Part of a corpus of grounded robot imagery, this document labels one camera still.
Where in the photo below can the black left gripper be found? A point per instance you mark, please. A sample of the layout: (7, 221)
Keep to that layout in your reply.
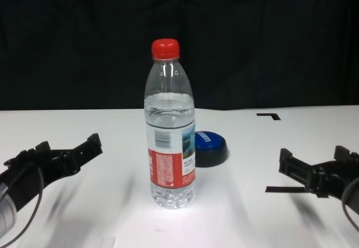
(47, 164)

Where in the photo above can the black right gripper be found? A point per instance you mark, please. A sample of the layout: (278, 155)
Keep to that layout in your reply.
(331, 178)

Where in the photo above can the clear water bottle red cap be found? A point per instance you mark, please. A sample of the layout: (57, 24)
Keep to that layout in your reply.
(165, 119)

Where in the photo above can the blue push button black base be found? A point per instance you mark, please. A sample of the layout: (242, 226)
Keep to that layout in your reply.
(210, 147)

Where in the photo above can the translucent tape strip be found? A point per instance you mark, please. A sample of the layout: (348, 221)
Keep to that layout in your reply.
(108, 238)

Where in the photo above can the black backdrop cloth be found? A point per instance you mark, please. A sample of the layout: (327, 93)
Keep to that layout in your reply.
(56, 34)

